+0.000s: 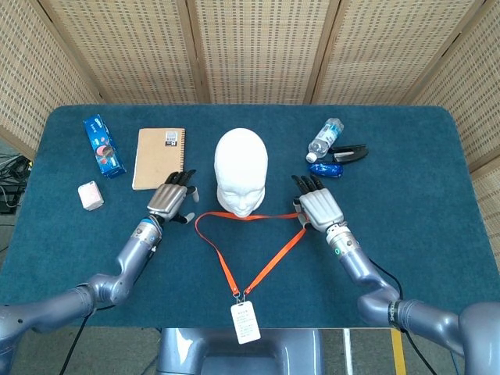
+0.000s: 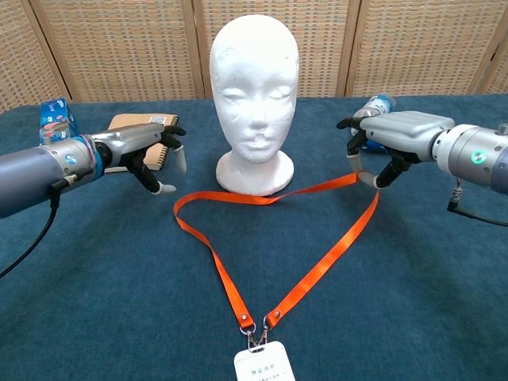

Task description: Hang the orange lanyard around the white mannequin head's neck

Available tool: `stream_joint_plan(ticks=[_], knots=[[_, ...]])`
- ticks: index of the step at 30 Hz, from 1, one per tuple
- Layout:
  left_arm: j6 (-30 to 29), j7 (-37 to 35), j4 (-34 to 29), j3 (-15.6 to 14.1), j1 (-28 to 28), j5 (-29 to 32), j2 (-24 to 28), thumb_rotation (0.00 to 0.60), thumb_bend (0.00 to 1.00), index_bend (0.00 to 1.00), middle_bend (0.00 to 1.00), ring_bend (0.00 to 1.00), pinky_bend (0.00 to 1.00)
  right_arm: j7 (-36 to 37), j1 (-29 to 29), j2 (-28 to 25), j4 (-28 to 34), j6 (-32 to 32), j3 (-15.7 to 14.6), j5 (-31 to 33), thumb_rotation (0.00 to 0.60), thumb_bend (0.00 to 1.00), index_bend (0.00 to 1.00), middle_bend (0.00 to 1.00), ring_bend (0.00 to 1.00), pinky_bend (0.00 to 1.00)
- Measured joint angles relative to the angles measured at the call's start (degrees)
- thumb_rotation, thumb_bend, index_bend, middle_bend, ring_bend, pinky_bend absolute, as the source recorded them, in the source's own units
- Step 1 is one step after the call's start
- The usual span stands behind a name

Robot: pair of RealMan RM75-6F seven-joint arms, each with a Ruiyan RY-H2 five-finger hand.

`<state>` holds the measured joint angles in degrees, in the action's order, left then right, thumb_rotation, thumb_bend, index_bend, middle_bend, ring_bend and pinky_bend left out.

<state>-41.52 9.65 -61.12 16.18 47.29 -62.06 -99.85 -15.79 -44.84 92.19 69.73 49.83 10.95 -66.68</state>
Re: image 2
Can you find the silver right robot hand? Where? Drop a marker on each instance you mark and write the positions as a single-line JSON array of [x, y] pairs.
[[405, 129]]

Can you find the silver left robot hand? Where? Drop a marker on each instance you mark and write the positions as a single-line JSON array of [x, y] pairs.
[[127, 139]]

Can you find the white badge card holder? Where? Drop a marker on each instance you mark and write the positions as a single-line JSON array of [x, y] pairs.
[[262, 367]]

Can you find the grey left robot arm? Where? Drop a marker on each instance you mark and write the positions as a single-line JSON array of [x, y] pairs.
[[28, 174]]

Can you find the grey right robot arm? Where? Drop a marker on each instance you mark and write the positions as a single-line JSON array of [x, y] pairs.
[[476, 158]]

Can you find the brown spiral notebook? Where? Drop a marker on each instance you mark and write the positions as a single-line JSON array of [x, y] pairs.
[[131, 120]]

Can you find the clear plastic water bottle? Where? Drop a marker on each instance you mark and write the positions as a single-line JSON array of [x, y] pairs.
[[381, 104]]

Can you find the blue cookie box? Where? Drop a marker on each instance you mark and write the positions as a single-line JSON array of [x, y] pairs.
[[55, 115]]

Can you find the woven folding screen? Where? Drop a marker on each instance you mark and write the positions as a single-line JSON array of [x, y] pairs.
[[119, 47]]

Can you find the white foam mannequin head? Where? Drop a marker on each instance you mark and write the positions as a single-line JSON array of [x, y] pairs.
[[254, 99]]

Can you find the blue table cloth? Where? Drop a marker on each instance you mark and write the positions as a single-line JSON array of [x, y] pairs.
[[119, 278]]

